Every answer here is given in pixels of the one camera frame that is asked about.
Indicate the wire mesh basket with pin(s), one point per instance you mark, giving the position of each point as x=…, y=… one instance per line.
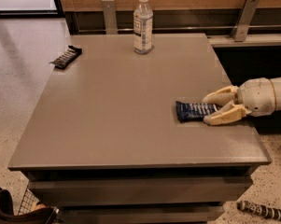
x=28, y=202

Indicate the left metal bracket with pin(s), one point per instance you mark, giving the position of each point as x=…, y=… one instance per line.
x=110, y=17

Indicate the grey drawer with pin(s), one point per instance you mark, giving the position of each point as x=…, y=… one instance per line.
x=140, y=191
x=158, y=215

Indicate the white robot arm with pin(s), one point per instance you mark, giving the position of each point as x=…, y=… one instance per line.
x=277, y=91

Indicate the clear plastic water bottle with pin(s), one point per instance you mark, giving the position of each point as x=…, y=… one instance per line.
x=142, y=28

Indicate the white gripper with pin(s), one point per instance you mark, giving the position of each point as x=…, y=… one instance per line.
x=256, y=96

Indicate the blue rxbar blueberry wrapper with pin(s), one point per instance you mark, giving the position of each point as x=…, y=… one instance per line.
x=194, y=111

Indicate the black rxbar chocolate wrapper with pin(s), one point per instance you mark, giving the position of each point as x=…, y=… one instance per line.
x=67, y=57

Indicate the grey lower drawer front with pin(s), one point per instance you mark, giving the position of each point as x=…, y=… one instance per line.
x=158, y=215

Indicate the grey upper drawer front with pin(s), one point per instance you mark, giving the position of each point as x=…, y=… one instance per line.
x=140, y=191

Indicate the black white patterned cylinder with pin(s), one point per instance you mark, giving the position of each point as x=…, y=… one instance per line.
x=260, y=210

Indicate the metal bracket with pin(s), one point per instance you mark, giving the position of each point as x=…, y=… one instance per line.
x=110, y=17
x=240, y=29

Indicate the right metal bracket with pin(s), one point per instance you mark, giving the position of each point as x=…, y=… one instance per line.
x=240, y=29

